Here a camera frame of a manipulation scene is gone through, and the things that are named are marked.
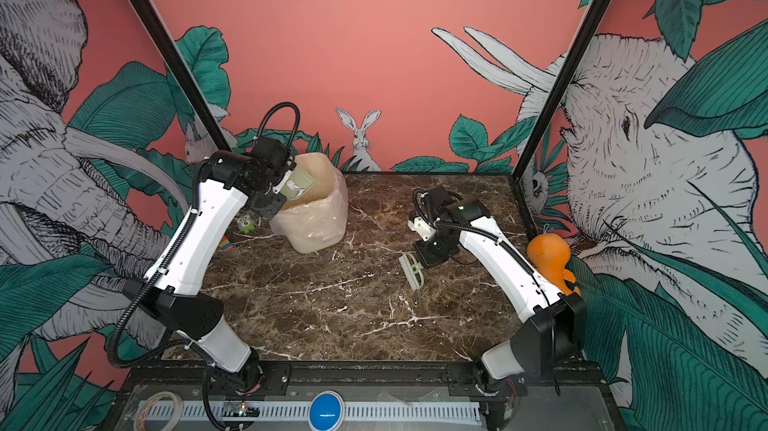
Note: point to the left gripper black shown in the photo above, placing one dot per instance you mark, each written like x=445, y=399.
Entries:
x=273, y=210

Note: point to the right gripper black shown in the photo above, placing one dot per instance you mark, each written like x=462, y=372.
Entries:
x=425, y=256

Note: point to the light green dustpan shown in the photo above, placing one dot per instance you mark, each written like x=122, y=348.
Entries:
x=297, y=183

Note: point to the light green hand brush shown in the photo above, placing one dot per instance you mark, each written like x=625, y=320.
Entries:
x=412, y=269

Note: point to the beige trash bin with liner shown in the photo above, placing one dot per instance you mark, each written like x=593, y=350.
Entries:
x=318, y=218

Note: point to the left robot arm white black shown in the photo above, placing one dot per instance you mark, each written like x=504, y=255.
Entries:
x=170, y=291

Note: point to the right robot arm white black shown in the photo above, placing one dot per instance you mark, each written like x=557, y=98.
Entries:
x=553, y=319

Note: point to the small green frog toy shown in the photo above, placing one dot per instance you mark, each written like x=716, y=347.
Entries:
x=246, y=224

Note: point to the red blue toy block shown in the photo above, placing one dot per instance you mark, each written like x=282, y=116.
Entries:
x=225, y=244

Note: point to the orange plush toy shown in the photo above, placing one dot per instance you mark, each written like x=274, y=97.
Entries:
x=550, y=253

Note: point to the blue round button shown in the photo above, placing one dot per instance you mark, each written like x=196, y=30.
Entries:
x=327, y=412

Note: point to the coiled clear tube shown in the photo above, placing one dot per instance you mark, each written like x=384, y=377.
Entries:
x=167, y=401

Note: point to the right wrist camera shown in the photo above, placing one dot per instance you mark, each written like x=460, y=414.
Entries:
x=424, y=230

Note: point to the white slotted cable duct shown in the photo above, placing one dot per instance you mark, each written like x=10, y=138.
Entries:
x=461, y=413

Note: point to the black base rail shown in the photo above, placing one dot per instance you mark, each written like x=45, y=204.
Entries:
x=461, y=378

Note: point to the left black frame post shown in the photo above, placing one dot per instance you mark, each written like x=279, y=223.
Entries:
x=195, y=65

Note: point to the black frame post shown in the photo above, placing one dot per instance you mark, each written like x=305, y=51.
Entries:
x=195, y=65
x=592, y=19

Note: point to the right black frame post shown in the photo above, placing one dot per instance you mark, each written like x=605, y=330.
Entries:
x=592, y=19

